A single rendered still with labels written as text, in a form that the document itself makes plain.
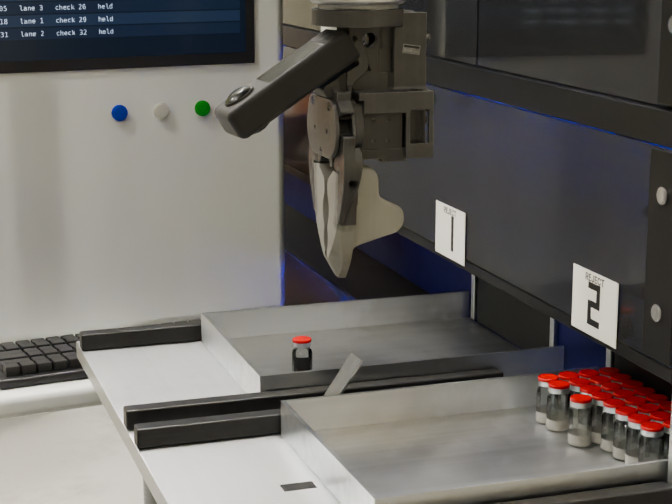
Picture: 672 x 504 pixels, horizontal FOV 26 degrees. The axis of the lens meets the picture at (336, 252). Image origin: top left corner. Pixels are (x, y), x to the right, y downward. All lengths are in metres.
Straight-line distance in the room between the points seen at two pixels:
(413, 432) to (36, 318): 0.76
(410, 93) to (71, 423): 3.12
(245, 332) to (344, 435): 0.36
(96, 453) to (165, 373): 2.33
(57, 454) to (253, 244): 1.91
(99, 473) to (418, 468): 2.51
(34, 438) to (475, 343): 2.49
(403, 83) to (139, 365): 0.62
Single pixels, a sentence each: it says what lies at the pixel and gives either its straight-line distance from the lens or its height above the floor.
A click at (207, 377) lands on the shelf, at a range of 1.59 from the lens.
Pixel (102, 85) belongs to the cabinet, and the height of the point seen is 1.15.
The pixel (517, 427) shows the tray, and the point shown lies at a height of 0.88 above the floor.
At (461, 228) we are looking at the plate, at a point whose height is 1.03.
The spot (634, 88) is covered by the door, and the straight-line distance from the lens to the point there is 1.29.
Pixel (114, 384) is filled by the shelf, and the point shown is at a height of 0.88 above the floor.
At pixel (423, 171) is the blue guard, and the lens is 1.72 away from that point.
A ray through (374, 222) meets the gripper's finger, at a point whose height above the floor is 1.13.
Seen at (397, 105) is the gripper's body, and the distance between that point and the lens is 1.12.
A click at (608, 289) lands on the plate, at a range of 1.32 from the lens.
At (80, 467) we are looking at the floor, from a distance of 3.84.
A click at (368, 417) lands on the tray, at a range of 1.43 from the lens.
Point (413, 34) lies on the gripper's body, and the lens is 1.14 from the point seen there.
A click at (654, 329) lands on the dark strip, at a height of 1.02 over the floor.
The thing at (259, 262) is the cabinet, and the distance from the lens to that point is 2.12.
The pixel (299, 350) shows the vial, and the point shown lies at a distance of 1.55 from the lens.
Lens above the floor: 1.36
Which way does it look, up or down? 13 degrees down
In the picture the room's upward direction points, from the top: straight up
